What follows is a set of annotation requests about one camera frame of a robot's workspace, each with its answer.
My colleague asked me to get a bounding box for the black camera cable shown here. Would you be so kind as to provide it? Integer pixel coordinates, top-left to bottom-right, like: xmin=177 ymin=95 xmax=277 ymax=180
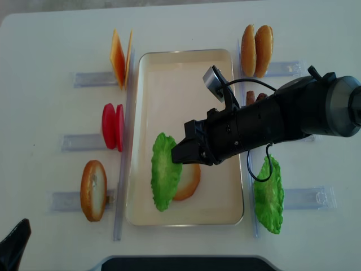
xmin=215 ymin=78 xmax=279 ymax=182

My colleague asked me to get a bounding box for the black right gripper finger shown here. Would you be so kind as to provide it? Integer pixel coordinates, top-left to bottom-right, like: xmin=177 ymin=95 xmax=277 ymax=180
xmin=171 ymin=138 xmax=201 ymax=164

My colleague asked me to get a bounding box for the cream rectangular metal tray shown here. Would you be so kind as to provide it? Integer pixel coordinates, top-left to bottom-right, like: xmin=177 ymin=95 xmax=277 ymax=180
xmin=126 ymin=49 xmax=244 ymax=226

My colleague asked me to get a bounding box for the green lettuce leaf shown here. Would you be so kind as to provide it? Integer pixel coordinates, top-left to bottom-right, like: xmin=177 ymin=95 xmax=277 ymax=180
xmin=151 ymin=132 xmax=182 ymax=212
xmin=253 ymin=155 xmax=285 ymax=234

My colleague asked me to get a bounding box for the brown meat patty inner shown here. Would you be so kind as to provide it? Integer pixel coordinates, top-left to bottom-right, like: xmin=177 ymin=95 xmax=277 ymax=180
xmin=246 ymin=91 xmax=256 ymax=106

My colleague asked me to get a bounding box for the tan bun half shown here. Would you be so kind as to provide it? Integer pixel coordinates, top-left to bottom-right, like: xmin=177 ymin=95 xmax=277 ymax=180
xmin=254 ymin=25 xmax=274 ymax=78
xmin=240 ymin=24 xmax=257 ymax=77

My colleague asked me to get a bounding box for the orange cheese slice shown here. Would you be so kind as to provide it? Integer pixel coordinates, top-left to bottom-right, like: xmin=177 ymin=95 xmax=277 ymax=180
xmin=125 ymin=30 xmax=133 ymax=90
xmin=109 ymin=29 xmax=125 ymax=90

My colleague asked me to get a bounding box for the clear cheese holder rail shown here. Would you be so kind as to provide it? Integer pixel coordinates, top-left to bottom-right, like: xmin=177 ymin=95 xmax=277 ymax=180
xmin=71 ymin=72 xmax=118 ymax=88

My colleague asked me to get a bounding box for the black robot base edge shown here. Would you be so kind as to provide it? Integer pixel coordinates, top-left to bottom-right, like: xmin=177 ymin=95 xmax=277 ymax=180
xmin=101 ymin=256 xmax=275 ymax=271

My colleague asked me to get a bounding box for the clear bun holder rail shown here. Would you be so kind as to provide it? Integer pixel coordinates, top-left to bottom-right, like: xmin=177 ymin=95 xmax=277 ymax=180
xmin=239 ymin=59 xmax=307 ymax=78

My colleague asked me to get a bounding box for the green lettuce leaf in holder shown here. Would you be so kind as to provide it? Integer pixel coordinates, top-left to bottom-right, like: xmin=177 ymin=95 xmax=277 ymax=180
xmin=253 ymin=155 xmax=285 ymax=234

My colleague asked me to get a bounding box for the orange cheese slice inner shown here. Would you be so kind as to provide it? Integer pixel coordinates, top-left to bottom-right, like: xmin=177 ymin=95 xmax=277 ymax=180
xmin=125 ymin=30 xmax=133 ymax=90

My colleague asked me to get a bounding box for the clear lettuce holder rail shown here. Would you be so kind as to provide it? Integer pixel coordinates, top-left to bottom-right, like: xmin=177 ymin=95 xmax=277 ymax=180
xmin=284 ymin=186 xmax=337 ymax=210

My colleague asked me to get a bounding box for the orange cheese slice outer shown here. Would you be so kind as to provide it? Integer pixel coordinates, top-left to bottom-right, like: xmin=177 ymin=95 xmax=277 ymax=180
xmin=109 ymin=29 xmax=125 ymax=90

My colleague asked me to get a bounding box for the clear left long rail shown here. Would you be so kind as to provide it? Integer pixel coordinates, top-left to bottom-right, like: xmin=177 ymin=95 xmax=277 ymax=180
xmin=113 ymin=47 xmax=137 ymax=242

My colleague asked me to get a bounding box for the bread slice on tray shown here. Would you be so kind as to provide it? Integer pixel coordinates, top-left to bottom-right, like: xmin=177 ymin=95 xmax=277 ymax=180
xmin=173 ymin=164 xmax=201 ymax=201

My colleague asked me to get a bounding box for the tan bun half outer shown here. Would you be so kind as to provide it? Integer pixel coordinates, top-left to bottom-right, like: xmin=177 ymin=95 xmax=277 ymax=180
xmin=254 ymin=25 xmax=274 ymax=78

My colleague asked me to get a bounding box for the bread slice in holder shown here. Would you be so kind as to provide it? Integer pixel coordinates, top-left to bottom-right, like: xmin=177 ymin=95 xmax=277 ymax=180
xmin=80 ymin=160 xmax=107 ymax=222

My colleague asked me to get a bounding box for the red tomato slice outer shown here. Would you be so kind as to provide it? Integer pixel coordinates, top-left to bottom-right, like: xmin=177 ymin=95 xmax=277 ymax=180
xmin=102 ymin=103 xmax=116 ymax=150

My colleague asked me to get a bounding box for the red tomato slice inner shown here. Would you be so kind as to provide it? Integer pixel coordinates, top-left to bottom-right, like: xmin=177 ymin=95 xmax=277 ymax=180
xmin=115 ymin=104 xmax=125 ymax=152

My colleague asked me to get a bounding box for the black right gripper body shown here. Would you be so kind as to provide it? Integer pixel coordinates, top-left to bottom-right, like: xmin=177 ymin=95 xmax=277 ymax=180
xmin=184 ymin=97 xmax=282 ymax=165

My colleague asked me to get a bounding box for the red tomato slice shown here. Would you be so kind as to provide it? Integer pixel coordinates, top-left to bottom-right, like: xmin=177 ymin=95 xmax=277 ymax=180
xmin=102 ymin=103 xmax=116 ymax=150
xmin=115 ymin=104 xmax=125 ymax=152

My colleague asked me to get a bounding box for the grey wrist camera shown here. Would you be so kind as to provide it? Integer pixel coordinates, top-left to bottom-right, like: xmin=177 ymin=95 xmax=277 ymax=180
xmin=202 ymin=65 xmax=234 ymax=102

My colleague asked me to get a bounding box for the clear bread holder rail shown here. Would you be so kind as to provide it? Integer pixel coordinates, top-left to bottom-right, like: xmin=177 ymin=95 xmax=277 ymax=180
xmin=47 ymin=189 xmax=116 ymax=213

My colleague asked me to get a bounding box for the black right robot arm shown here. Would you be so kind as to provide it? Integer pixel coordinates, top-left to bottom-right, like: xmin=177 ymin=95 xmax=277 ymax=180
xmin=171 ymin=66 xmax=360 ymax=165

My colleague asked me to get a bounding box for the tan bun half inner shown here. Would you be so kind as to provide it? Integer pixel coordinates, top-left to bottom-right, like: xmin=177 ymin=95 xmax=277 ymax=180
xmin=240 ymin=24 xmax=257 ymax=77

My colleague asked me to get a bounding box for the clear tomato holder rail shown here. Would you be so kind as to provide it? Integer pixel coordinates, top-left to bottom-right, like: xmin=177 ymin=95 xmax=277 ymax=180
xmin=60 ymin=134 xmax=107 ymax=152

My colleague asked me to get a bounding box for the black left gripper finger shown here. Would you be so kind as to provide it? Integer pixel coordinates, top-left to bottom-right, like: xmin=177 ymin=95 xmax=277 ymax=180
xmin=0 ymin=218 xmax=31 ymax=270

